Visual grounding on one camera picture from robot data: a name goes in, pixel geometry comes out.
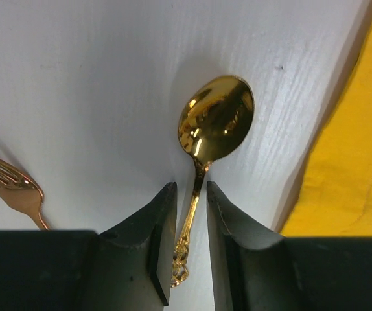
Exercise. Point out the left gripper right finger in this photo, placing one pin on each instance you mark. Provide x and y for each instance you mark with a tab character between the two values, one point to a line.
254	268

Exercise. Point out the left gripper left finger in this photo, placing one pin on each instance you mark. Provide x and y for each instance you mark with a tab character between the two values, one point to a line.
127	267

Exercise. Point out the yellow pikachu cloth placemat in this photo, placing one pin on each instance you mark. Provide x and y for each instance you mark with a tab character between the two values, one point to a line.
336	193

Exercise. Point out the gold spoon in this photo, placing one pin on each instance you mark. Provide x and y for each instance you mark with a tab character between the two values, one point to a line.
213	124

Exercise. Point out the gold fork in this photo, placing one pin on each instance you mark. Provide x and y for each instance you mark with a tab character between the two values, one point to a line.
22	194

